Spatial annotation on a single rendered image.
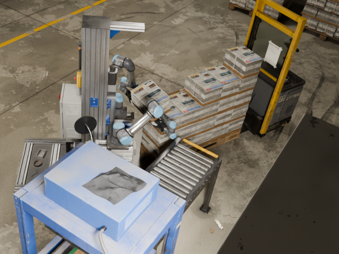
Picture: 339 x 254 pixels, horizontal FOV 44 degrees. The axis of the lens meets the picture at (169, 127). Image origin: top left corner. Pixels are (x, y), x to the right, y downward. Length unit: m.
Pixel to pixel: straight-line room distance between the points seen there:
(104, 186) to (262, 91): 3.80
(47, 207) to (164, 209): 0.77
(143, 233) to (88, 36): 1.89
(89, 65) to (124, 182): 1.60
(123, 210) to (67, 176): 0.45
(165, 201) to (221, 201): 2.25
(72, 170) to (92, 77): 1.48
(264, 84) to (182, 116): 1.59
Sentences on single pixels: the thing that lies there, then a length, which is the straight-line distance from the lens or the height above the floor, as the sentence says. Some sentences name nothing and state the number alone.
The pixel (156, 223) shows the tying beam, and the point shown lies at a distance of 2.82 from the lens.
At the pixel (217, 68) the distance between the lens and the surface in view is 5.40.
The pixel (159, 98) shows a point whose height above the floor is 1.08.
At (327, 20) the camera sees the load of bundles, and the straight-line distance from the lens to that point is 9.45.
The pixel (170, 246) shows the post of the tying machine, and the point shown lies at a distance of 3.30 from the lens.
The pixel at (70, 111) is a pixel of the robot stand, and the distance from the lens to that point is 4.29.
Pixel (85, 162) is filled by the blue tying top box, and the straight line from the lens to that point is 2.87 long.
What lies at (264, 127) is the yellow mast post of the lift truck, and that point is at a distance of 6.04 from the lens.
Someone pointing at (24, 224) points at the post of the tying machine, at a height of 1.29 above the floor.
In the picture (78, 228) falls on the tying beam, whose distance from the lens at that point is 2.77.
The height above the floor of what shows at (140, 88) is 1.07.
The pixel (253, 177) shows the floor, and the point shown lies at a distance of 5.56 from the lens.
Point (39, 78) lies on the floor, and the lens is 6.80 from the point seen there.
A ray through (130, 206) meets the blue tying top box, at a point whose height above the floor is 1.75.
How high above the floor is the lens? 3.78
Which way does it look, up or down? 39 degrees down
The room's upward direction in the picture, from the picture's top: 10 degrees clockwise
